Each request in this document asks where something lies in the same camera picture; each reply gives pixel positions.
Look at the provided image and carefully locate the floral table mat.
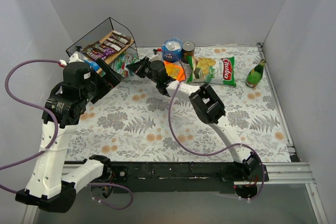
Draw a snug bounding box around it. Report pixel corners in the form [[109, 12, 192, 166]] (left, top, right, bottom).
[[66, 46, 290, 162]]

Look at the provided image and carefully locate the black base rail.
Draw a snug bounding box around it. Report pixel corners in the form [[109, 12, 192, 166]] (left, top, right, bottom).
[[93, 161, 269, 197]]

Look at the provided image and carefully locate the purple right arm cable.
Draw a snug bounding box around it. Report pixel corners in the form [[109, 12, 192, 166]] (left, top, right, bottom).
[[152, 47, 265, 201]]

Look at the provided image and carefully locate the wire and wood shelf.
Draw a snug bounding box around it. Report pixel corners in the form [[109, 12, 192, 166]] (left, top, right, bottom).
[[65, 17, 139, 78]]

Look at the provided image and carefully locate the brown chocolate bar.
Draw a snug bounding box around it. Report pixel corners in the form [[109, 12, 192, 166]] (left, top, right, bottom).
[[103, 39, 125, 52], [110, 30, 131, 45]]

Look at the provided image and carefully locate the orange candy box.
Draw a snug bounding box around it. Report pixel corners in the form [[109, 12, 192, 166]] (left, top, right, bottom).
[[164, 61, 185, 81]]

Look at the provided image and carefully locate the teal Fox's candy bag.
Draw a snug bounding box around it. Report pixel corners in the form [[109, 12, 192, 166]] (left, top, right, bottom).
[[110, 52, 138, 78]]

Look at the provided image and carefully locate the blue monster tissue roll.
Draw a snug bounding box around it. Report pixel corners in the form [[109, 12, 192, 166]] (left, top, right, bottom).
[[161, 37, 182, 63]]

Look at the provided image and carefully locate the purple M&M's candy bag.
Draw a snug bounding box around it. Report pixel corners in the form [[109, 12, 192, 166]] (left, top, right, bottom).
[[83, 47, 110, 61]]

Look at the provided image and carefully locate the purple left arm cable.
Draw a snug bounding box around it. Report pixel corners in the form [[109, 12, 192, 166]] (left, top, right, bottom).
[[0, 59, 134, 211]]

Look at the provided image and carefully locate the Chuba cassava chips bag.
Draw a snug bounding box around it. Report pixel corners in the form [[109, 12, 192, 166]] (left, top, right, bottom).
[[186, 57, 236, 87]]

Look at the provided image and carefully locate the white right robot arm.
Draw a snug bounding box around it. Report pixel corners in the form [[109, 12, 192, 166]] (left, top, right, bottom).
[[127, 57, 266, 182]]

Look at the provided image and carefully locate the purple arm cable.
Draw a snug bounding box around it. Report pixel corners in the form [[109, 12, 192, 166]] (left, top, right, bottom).
[[152, 47, 265, 201], [0, 59, 134, 211]]

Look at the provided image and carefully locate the green glass bottle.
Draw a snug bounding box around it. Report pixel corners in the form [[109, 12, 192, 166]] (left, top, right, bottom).
[[246, 59, 266, 88]]

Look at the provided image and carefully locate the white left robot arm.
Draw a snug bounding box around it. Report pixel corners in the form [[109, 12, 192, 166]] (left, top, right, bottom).
[[15, 52, 122, 213]]

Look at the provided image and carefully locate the blue wafer bar wrapper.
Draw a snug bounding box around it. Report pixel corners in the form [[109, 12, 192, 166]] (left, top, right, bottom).
[[84, 60, 100, 72]]

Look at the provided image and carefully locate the brown M&M's candy bag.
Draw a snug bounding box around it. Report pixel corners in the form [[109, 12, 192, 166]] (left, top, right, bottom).
[[82, 41, 116, 56]]

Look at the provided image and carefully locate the dark tin can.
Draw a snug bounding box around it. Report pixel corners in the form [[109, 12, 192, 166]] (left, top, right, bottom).
[[181, 41, 195, 63]]

